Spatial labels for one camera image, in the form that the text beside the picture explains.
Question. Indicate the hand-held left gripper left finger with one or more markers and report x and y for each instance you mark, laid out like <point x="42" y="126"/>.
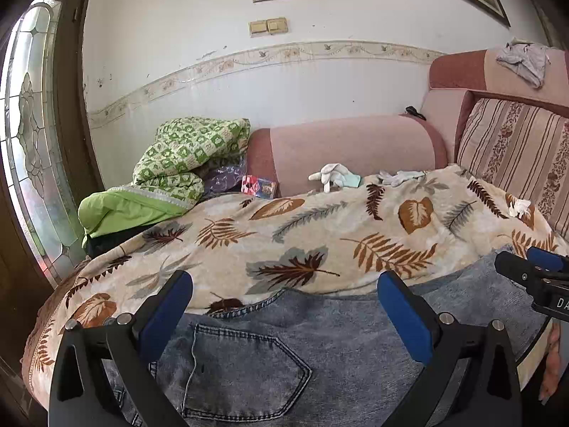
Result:
<point x="164" y="316"/>

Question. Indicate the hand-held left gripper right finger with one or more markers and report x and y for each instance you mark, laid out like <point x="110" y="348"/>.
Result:
<point x="404" y="320"/>

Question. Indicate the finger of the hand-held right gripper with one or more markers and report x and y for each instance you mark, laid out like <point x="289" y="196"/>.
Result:
<point x="549" y="259"/>
<point x="520" y="269"/>

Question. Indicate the grey denim pants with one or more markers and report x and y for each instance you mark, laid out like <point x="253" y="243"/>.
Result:
<point x="311" y="342"/>

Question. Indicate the person's right hand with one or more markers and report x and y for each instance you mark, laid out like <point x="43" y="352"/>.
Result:
<point x="553" y="364"/>

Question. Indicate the crumpled white tissue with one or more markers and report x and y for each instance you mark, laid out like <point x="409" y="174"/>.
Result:
<point x="519" y="207"/>

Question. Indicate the dark cloth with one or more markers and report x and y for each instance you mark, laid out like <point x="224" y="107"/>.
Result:
<point x="111" y="242"/>

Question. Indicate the striped floral cushion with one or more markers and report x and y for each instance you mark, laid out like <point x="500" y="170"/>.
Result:
<point x="520" y="151"/>

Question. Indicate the leaf print blanket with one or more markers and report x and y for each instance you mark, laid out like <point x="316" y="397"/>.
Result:
<point x="311" y="231"/>

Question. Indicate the flat white glove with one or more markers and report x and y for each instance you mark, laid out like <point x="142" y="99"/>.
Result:
<point x="400" y="178"/>

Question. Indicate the purple plastic bag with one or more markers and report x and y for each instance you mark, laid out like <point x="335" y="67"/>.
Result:
<point x="224" y="180"/>

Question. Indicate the white glove with teal cuff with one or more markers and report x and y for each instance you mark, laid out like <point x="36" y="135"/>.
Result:
<point x="335" y="175"/>

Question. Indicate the small colourful box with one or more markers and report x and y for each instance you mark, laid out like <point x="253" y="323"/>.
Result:
<point x="260" y="187"/>

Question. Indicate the green patterned quilt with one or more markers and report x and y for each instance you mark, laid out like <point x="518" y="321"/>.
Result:
<point x="186" y="155"/>

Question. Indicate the pink sofa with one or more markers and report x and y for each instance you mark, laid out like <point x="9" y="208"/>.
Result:
<point x="346" y="151"/>

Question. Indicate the small black object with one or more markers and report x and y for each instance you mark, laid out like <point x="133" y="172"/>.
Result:
<point x="415" y="112"/>

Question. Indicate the grey cloth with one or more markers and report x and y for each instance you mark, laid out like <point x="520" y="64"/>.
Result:
<point x="524" y="60"/>

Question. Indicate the stained glass door pane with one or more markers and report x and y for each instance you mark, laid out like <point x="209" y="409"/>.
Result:
<point x="31" y="120"/>

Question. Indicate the beige wall switch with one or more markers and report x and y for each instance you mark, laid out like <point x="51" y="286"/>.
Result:
<point x="277" y="26"/>
<point x="258" y="28"/>

